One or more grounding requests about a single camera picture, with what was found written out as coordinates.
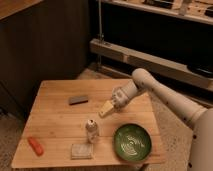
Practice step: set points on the green ribbed bowl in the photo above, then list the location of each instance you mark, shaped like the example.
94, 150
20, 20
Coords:
132, 143

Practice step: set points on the orange carrot toy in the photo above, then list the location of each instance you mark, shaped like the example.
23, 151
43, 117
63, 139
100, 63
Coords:
36, 146

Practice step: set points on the small white bottle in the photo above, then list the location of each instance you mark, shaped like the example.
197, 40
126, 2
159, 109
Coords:
92, 131

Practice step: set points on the wooden table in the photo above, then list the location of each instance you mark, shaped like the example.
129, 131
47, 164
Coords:
57, 125

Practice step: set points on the grey rectangular block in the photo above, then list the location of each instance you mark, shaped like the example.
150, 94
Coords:
78, 99

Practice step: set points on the wooden shelf bench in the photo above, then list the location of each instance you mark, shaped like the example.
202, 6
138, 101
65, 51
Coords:
152, 63

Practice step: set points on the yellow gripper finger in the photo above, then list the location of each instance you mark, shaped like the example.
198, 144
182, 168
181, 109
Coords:
106, 109

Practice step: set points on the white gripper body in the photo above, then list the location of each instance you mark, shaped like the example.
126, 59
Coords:
121, 96

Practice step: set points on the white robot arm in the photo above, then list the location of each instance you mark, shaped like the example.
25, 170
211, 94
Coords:
193, 115

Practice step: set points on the metal pole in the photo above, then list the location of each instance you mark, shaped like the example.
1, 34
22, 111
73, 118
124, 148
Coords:
101, 36

